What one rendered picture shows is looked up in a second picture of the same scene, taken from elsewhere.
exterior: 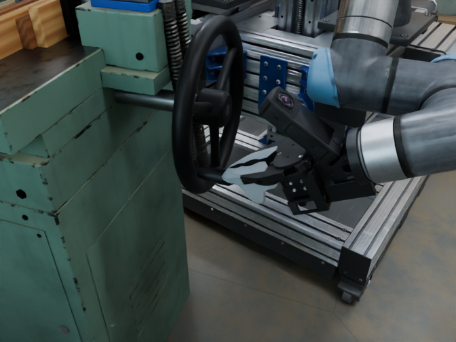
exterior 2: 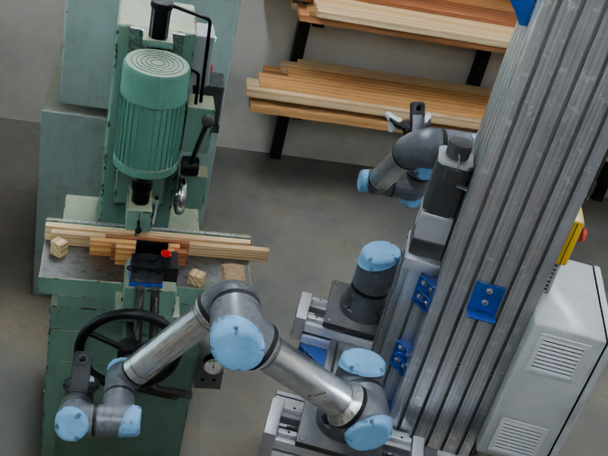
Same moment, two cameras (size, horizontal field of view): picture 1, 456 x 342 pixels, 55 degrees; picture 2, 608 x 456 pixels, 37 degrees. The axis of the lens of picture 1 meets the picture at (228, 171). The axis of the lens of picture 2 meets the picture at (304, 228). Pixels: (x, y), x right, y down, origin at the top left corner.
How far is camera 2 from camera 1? 2.17 m
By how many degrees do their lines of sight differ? 45
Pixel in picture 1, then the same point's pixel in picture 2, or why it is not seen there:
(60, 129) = (71, 299)
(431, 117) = (70, 402)
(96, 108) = (104, 304)
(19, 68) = (84, 264)
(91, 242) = (67, 359)
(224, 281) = not seen: outside the picture
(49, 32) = (119, 259)
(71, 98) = (86, 291)
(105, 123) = not seen: hidden behind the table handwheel
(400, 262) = not seen: outside the picture
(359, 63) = (112, 374)
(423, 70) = (111, 397)
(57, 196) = (54, 323)
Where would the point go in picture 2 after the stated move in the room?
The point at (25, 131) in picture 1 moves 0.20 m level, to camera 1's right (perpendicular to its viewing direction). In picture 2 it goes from (49, 289) to (67, 337)
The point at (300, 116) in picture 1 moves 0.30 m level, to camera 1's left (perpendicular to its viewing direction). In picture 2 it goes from (79, 368) to (50, 293)
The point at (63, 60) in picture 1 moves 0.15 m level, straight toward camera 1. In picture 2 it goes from (101, 275) to (56, 293)
